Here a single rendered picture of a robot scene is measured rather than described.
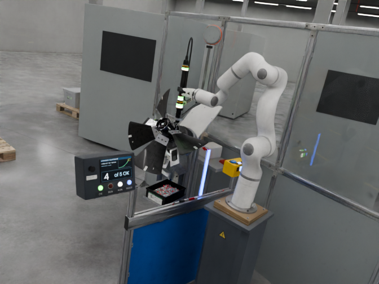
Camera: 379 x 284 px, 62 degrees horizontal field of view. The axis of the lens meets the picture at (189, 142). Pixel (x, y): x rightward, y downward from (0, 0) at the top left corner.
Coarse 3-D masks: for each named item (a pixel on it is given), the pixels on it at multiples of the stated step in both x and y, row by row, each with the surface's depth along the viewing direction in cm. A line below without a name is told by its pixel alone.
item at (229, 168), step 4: (228, 160) 218; (236, 160) 220; (240, 160) 221; (224, 164) 217; (228, 164) 214; (232, 164) 212; (240, 164) 214; (224, 168) 217; (228, 168) 214; (232, 168) 212; (236, 168) 212; (224, 172) 218; (228, 172) 215; (232, 172) 212; (236, 172) 214; (232, 176) 213
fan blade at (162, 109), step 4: (168, 92) 240; (164, 96) 245; (160, 100) 251; (164, 100) 242; (164, 104) 239; (160, 108) 249; (164, 108) 237; (160, 112) 248; (164, 112) 236; (164, 116) 236
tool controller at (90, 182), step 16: (80, 160) 140; (96, 160) 142; (112, 160) 147; (128, 160) 152; (80, 176) 142; (96, 176) 142; (112, 176) 147; (128, 176) 153; (80, 192) 144; (96, 192) 143; (112, 192) 148
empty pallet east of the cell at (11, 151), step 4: (0, 140) 416; (4, 140) 418; (0, 144) 404; (4, 144) 407; (8, 144) 409; (0, 148) 393; (4, 148) 395; (8, 148) 397; (12, 148) 399; (0, 152) 385; (4, 152) 388; (8, 152) 392; (12, 152) 396; (0, 156) 403; (4, 156) 390; (8, 156) 394; (12, 156) 398; (0, 160) 390; (4, 160) 391; (8, 160) 395; (12, 160) 399
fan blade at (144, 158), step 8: (152, 144) 220; (160, 144) 222; (144, 152) 218; (152, 152) 218; (160, 152) 220; (136, 160) 216; (144, 160) 216; (152, 160) 216; (160, 160) 218; (160, 168) 215
